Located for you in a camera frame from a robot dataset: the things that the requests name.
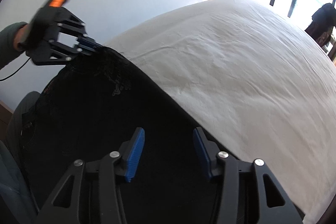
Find left forearm dark sleeve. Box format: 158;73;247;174
0;22;27;69

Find person's left hand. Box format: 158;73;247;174
13;24;29;52

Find white bed sheet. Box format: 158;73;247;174
106;0;335;223

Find dark clothes pile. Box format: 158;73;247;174
305;3;335;47

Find black cable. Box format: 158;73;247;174
0;56;32;83

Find person's leg dark trousers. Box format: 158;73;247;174
1;92;40;223

